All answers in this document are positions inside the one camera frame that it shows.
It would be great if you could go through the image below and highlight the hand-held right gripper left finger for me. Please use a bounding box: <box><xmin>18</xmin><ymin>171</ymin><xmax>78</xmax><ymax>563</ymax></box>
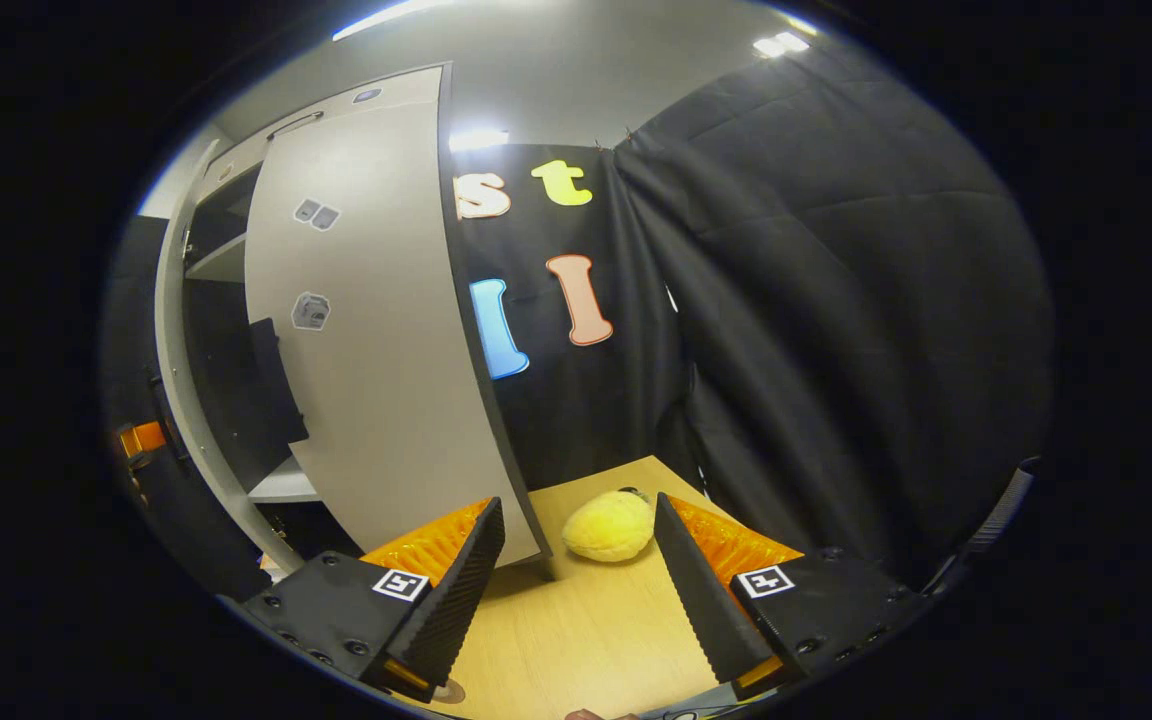
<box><xmin>239</xmin><ymin>497</ymin><xmax>507</xmax><ymax>703</ymax></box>

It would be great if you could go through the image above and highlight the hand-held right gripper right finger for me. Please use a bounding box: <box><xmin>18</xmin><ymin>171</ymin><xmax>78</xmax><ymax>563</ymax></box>
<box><xmin>654</xmin><ymin>493</ymin><xmax>927</xmax><ymax>701</ymax></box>

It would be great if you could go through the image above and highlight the white cabinet door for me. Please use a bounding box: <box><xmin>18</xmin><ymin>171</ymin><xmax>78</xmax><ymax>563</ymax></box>
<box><xmin>154</xmin><ymin>130</ymin><xmax>307</xmax><ymax>576</ymax></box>
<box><xmin>244</xmin><ymin>98</ymin><xmax>554</xmax><ymax>583</ymax></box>

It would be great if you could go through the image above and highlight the white cabinet with shelves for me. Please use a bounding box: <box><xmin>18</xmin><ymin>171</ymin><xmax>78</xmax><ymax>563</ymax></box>
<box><xmin>141</xmin><ymin>62</ymin><xmax>452</xmax><ymax>561</ymax></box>

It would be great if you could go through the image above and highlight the yellow plush toy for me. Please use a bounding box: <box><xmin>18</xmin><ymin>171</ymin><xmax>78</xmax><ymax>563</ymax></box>
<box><xmin>562</xmin><ymin>488</ymin><xmax>657</xmax><ymax>563</ymax></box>

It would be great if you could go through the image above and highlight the black backdrop cloth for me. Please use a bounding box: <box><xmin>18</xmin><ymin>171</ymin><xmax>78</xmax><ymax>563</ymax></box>
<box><xmin>101</xmin><ymin>40</ymin><xmax>1057</xmax><ymax>601</ymax></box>

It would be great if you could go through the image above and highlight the long ceiling light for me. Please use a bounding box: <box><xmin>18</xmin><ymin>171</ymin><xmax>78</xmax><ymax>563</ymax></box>
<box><xmin>751</xmin><ymin>30</ymin><xmax>812</xmax><ymax>59</ymax></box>

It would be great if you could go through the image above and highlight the metal cabinet handle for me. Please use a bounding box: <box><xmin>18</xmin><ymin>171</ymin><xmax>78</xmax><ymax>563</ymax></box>
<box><xmin>266</xmin><ymin>110</ymin><xmax>325</xmax><ymax>141</ymax></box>

